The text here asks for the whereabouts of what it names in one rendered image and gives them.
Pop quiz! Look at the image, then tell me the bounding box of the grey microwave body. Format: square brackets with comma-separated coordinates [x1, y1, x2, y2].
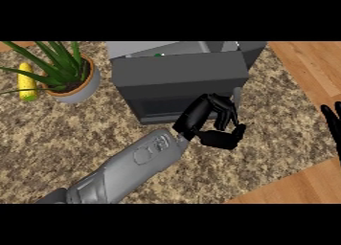
[105, 41, 269, 71]

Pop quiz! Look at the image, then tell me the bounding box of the grey orange plant pot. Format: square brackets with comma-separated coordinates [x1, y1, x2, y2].
[39, 54, 103, 104]

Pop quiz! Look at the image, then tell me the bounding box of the yellow corn cob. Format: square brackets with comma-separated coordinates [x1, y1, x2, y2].
[18, 61, 40, 102]

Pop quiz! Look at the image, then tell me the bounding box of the green leafy plant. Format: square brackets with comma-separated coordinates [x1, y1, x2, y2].
[0, 41, 92, 98]

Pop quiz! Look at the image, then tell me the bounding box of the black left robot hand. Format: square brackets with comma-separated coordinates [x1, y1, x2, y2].
[171, 93, 250, 151]

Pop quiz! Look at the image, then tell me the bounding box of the dark grey microwave door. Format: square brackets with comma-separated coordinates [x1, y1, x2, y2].
[109, 50, 252, 126]

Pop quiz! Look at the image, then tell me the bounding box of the pale grey door handle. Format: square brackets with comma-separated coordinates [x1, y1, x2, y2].
[230, 86, 245, 113]

